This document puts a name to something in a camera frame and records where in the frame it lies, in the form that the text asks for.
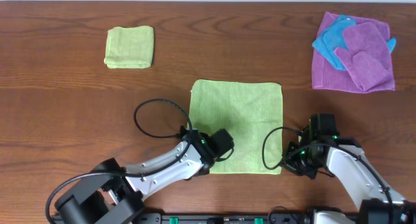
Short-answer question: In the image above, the green cloth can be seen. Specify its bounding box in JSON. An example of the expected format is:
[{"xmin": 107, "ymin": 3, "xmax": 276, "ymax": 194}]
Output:
[
  {"xmin": 189, "ymin": 79, "xmax": 283, "ymax": 175},
  {"xmin": 104, "ymin": 25, "xmax": 155, "ymax": 69}
]

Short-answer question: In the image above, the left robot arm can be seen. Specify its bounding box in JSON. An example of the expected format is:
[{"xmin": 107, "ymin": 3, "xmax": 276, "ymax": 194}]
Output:
[{"xmin": 46, "ymin": 130, "xmax": 233, "ymax": 223}]

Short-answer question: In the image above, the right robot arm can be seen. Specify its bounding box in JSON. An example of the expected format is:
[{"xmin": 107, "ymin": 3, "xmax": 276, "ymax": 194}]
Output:
[{"xmin": 280, "ymin": 135, "xmax": 415, "ymax": 223}]

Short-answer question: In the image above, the small purple cloth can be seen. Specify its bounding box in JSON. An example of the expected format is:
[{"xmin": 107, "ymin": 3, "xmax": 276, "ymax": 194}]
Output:
[{"xmin": 334, "ymin": 22, "xmax": 395, "ymax": 93}]

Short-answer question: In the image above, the blue cloth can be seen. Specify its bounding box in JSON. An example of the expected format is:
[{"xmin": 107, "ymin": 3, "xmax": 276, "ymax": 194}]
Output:
[{"xmin": 312, "ymin": 14, "xmax": 396, "ymax": 71}]

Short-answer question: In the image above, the folded green cloth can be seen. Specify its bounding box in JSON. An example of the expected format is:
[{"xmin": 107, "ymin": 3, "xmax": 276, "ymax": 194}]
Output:
[{"xmin": 104, "ymin": 25, "xmax": 155, "ymax": 69}]

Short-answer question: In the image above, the right black cable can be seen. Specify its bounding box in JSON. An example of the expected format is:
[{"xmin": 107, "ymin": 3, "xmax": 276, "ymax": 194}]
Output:
[{"xmin": 261, "ymin": 126, "xmax": 394, "ymax": 215}]

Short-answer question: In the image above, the black cable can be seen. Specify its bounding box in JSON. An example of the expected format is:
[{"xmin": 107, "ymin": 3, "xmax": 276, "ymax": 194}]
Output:
[
  {"xmin": 45, "ymin": 98, "xmax": 194, "ymax": 224},
  {"xmin": 261, "ymin": 126, "xmax": 394, "ymax": 215}
]

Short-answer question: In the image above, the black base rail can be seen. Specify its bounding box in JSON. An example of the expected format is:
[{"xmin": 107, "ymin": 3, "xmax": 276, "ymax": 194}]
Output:
[{"xmin": 129, "ymin": 212, "xmax": 361, "ymax": 224}]

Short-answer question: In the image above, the left black cable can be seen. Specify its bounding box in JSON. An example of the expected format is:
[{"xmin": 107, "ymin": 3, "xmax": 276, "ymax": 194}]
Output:
[{"xmin": 45, "ymin": 98, "xmax": 194, "ymax": 224}]

